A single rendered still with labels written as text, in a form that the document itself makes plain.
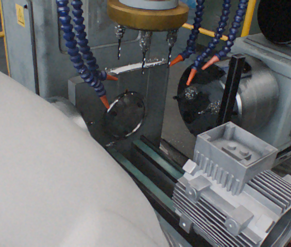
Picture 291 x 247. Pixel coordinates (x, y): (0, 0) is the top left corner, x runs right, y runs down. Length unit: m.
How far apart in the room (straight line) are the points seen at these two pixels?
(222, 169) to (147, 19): 0.33
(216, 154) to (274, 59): 0.53
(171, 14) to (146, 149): 0.43
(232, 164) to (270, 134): 0.56
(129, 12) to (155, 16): 0.05
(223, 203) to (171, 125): 0.74
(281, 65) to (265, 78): 0.09
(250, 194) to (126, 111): 0.44
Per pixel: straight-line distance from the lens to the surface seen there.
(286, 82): 1.12
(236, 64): 0.81
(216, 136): 0.74
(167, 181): 0.96
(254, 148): 0.74
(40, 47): 0.92
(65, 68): 0.96
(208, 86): 1.00
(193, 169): 0.70
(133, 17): 0.73
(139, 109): 0.99
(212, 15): 4.37
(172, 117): 1.42
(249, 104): 0.98
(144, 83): 0.97
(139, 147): 1.02
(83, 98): 0.87
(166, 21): 0.74
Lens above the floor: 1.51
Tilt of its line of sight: 32 degrees down
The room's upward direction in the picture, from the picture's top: 5 degrees clockwise
